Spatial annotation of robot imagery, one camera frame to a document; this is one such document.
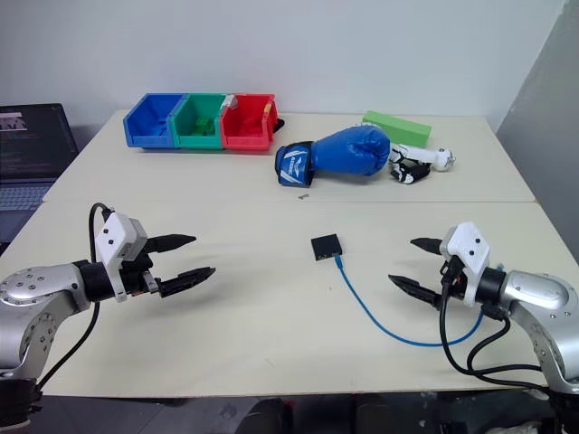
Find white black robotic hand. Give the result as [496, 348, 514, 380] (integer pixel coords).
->
[388, 143, 458, 186]

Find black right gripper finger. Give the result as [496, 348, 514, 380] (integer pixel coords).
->
[409, 236, 443, 257]
[387, 273, 443, 311]

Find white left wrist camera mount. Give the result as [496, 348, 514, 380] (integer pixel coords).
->
[94, 211, 148, 304]

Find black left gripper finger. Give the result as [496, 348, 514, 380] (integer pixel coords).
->
[145, 233, 198, 256]
[160, 266, 217, 299]

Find green foam block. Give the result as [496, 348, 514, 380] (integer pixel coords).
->
[362, 109, 432, 149]

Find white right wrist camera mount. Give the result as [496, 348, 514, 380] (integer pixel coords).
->
[439, 222, 492, 309]

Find blue cable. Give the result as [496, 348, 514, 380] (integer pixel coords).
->
[332, 252, 507, 349]

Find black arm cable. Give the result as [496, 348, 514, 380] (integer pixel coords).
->
[439, 264, 552, 391]
[34, 202, 114, 392]

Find dark laptop computer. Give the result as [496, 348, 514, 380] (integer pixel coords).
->
[0, 102, 80, 244]

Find green plastic storage bin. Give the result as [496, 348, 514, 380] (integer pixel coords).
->
[169, 92, 231, 151]

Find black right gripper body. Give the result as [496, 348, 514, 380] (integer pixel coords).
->
[439, 254, 468, 303]

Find red plastic storage bin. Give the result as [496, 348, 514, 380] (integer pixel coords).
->
[219, 93, 276, 152]

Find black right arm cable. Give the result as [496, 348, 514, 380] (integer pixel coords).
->
[439, 264, 552, 391]

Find green toy blocks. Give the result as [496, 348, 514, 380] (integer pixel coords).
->
[192, 115, 216, 137]

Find blue plastic storage bin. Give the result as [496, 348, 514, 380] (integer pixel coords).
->
[122, 92, 188, 152]

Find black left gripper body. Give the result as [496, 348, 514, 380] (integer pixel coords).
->
[118, 250, 163, 299]

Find blue boxing glove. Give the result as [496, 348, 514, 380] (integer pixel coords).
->
[274, 125, 392, 188]

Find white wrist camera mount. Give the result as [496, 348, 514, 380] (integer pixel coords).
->
[439, 222, 492, 309]
[94, 211, 148, 304]

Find small black box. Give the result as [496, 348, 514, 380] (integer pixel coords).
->
[310, 232, 346, 263]

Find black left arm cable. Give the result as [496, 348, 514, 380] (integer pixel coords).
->
[34, 202, 114, 392]

